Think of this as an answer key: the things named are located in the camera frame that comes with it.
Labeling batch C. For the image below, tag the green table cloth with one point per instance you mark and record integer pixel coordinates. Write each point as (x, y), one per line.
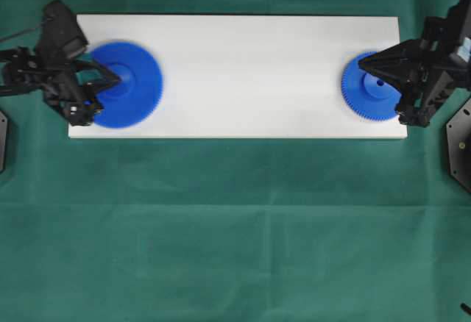
(230, 230)

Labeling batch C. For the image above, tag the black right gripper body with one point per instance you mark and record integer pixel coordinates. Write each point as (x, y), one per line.
(441, 61)

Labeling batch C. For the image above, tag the small blue gear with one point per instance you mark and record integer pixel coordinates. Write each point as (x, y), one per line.
(351, 90)

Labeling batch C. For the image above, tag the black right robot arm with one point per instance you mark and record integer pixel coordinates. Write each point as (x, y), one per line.
(273, 76)

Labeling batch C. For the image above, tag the large blue gear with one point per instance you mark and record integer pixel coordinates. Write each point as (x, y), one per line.
(138, 93)

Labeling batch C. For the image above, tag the white rectangular board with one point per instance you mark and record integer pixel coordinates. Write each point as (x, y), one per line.
(248, 76)

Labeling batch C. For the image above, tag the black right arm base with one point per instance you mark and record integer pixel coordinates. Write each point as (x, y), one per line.
(458, 145)

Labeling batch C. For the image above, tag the left gripper black finger green tape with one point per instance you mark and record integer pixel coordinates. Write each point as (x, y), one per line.
(88, 92)
(93, 72)

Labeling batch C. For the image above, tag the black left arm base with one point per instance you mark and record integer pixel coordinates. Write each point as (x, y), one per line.
(3, 139)

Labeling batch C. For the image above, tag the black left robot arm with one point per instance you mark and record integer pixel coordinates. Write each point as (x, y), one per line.
(22, 70)

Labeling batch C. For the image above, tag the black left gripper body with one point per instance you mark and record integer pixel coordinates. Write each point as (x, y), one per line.
(60, 44)

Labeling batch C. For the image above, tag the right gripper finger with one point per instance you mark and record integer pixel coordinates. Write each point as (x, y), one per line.
(403, 58)
(390, 89)

